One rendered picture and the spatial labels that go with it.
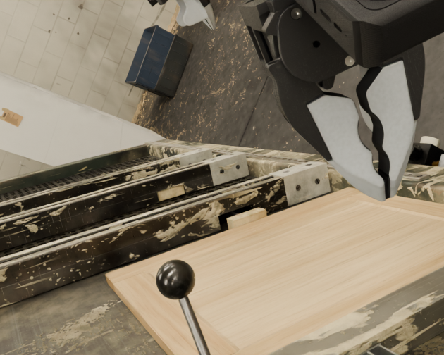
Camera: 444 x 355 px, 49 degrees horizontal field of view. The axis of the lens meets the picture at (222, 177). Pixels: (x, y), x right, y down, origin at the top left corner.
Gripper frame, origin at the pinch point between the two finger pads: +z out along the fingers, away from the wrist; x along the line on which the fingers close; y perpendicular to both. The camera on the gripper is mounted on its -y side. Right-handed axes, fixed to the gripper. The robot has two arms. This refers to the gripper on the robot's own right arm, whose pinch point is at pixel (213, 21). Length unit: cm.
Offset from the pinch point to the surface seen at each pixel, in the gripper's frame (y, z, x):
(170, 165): 19, 40, -60
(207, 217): 25.5, 29.3, 2.4
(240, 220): 21.3, 31.8, 8.0
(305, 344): 30, 19, 54
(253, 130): -54, 120, -204
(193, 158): 11, 44, -60
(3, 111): 68, 22, -347
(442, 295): 16, 27, 56
